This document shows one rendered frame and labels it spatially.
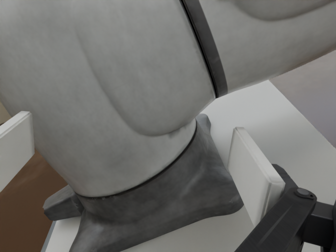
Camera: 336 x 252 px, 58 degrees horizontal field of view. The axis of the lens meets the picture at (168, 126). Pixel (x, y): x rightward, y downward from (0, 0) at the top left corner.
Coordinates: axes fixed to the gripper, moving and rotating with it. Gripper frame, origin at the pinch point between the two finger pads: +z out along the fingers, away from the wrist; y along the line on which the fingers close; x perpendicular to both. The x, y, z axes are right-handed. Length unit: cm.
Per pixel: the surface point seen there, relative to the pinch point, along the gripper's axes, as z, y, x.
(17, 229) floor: 148, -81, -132
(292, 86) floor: 195, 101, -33
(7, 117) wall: 421, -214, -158
